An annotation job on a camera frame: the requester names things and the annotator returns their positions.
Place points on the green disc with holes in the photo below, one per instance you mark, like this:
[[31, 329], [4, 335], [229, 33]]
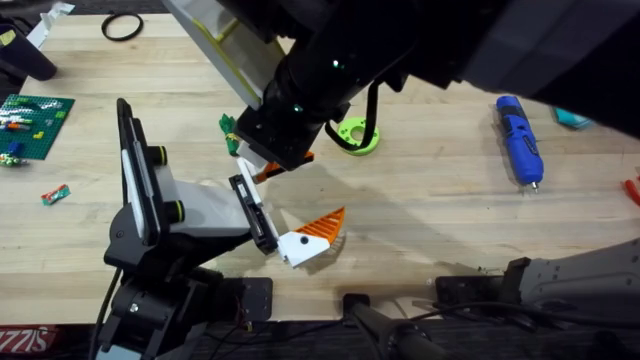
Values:
[[352, 145]]

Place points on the orange ribbed wedge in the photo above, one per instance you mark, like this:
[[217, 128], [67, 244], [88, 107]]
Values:
[[272, 172]]

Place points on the green board with blocks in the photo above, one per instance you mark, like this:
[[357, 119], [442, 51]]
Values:
[[40, 125]]

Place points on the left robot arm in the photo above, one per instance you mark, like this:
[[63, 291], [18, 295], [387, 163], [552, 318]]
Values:
[[150, 315]]

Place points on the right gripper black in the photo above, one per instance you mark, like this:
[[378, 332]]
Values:
[[310, 90]]

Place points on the red printed label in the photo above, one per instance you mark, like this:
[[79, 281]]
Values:
[[27, 339]]

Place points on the left wrist upright black plate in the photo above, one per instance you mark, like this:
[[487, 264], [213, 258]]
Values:
[[135, 170]]

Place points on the green vegetable toy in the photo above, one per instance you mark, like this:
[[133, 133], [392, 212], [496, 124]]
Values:
[[230, 137]]

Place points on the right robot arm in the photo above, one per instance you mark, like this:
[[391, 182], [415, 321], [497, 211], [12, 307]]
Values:
[[575, 45]]

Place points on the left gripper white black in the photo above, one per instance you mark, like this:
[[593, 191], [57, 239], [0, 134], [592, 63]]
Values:
[[210, 210]]

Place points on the right wrist upright pale plate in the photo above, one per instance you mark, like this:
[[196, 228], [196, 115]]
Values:
[[235, 55]]

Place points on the small red green toy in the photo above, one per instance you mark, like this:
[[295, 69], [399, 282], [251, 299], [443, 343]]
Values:
[[55, 195]]

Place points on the black camera post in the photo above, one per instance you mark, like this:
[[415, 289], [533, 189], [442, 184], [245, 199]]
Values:
[[380, 325]]

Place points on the blue electric screwdriver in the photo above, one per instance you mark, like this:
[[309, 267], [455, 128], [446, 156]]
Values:
[[520, 142]]

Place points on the teal object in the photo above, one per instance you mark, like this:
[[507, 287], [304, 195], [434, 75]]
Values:
[[572, 119]]

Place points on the dark cylindrical object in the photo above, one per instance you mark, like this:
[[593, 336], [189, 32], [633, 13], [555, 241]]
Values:
[[25, 57]]

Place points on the white folded bracket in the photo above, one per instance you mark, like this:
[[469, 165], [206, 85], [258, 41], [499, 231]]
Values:
[[42, 30]]

